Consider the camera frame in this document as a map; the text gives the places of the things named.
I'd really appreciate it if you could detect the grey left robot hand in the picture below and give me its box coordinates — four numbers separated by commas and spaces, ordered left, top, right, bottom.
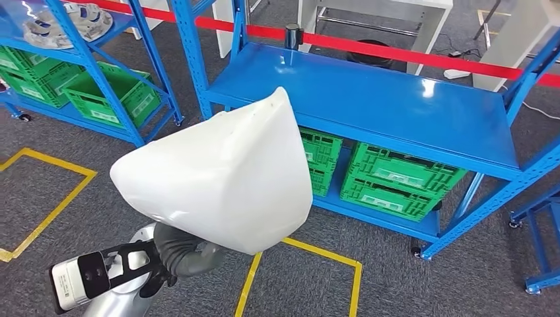
188, 242, 227, 277

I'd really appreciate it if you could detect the white curved plastic body part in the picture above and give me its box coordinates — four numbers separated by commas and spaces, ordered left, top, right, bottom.
109, 87, 314, 256

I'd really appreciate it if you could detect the blue metal shelf rack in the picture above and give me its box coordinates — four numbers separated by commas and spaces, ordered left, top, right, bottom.
169, 0, 560, 262
508, 182, 560, 295
0, 0, 185, 149

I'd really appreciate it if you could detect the yellow tape square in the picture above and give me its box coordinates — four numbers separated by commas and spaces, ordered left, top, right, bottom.
234, 237, 363, 317

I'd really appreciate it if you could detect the green plastic crate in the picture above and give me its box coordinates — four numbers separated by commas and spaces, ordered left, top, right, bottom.
308, 164, 335, 197
340, 174, 442, 223
347, 142, 468, 195
299, 127, 344, 169
0, 46, 85, 110
63, 61, 164, 130

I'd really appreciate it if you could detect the black round stool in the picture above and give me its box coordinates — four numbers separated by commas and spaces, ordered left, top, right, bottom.
345, 39, 395, 69

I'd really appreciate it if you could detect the silver wheel cover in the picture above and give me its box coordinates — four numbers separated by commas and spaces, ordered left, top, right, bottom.
65, 2, 114, 44
22, 11, 75, 50

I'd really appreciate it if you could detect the red barrier belt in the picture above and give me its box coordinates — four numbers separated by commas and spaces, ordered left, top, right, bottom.
65, 0, 560, 88

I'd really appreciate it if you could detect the white power strip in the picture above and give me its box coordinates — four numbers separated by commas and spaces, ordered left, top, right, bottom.
442, 68, 472, 80

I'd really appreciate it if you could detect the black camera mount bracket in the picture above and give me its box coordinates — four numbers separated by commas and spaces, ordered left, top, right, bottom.
89, 238, 178, 299

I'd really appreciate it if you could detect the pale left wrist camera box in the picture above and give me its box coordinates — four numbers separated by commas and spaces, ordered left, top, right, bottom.
48, 251, 111, 315

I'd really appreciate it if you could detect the black barrier post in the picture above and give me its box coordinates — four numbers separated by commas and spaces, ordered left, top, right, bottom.
284, 22, 305, 52

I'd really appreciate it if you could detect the black power cable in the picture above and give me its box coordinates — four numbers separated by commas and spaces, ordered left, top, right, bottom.
431, 32, 482, 60

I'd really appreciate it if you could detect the white cable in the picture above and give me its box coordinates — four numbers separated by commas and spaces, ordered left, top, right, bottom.
522, 99, 560, 121

